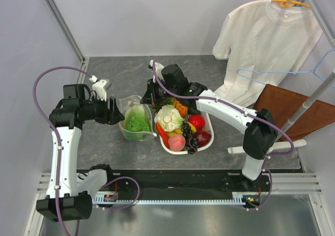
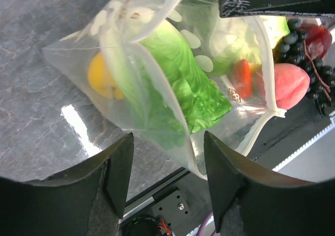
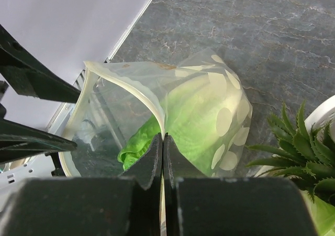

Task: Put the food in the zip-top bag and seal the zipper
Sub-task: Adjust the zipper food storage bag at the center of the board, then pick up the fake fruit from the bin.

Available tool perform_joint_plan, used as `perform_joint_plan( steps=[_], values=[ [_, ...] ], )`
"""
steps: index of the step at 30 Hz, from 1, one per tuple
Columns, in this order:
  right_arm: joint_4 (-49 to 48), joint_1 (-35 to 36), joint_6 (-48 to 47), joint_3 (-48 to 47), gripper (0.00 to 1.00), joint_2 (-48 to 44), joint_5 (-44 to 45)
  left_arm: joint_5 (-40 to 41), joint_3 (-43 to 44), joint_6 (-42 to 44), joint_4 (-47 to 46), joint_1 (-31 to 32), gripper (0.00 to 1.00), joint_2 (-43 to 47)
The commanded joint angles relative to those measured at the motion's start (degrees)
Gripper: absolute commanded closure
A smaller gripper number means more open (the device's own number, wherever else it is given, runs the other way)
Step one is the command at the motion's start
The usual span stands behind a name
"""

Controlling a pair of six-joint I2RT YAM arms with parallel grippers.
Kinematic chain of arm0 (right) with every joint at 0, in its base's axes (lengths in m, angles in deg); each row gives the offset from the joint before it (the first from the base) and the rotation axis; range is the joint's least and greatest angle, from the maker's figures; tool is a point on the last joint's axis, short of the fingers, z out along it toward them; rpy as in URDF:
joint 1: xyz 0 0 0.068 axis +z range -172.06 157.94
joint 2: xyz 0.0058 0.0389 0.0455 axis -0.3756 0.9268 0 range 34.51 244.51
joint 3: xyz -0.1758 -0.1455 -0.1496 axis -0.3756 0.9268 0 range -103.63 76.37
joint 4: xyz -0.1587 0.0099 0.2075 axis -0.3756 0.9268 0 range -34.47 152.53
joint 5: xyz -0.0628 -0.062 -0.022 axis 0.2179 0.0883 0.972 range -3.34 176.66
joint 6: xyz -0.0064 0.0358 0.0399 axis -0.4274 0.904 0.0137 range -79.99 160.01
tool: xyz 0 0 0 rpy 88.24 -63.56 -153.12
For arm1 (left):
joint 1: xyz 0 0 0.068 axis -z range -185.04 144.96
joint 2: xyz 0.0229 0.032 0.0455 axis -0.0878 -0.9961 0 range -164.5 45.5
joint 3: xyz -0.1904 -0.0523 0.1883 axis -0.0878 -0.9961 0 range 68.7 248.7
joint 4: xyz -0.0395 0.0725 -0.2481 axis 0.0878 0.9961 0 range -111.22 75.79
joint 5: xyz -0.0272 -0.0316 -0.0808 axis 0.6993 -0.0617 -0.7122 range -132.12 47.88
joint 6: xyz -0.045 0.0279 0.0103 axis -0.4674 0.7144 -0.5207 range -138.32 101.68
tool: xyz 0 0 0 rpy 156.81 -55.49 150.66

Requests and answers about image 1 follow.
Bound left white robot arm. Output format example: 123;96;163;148
36;79;124;222

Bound blue clothes hanger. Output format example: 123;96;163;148
237;49;334;85

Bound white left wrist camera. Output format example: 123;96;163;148
89;75;111;102

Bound pink toy peach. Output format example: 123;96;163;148
168;134;186;152

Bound aluminium frame rail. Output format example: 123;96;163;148
44;0;85;63

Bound yellow toy banana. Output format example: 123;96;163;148
165;122;197;137

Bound clear dotted zip top bag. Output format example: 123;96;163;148
119;95;157;141

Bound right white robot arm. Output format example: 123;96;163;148
142;61;277;191

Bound dark toy grape bunch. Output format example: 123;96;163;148
181;120;199;154

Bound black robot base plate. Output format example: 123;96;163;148
94;170;272;208

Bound white perforated plastic basket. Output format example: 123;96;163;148
150;98;214;155

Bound white t-shirt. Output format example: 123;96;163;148
213;0;322;107

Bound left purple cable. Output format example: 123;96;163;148
32;66;142;236

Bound green toy avocado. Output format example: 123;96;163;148
188;107;201;115

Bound dark red toy pomegranate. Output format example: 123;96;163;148
195;130;211;148

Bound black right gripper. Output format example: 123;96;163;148
141;77;178;106

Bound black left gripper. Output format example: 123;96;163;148
80;94;125;126

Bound white green toy cabbage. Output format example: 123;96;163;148
154;105;184;132

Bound green toy lettuce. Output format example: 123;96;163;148
124;104;151;140

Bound orange clothes hanger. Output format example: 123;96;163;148
272;0;310;8

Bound brown cloth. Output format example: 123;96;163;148
253;84;334;141

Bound grey clothes rack stand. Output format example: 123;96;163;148
227;0;335;154

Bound purple cable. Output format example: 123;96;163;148
32;66;142;236
152;61;294;212

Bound white slotted cable duct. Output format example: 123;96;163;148
92;192;245;206

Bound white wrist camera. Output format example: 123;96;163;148
149;60;164;78
89;75;111;102

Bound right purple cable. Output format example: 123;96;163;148
152;61;294;212

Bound red toy chili pepper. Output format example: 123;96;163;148
155;122;169;142

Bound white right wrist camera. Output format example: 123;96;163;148
149;60;164;78

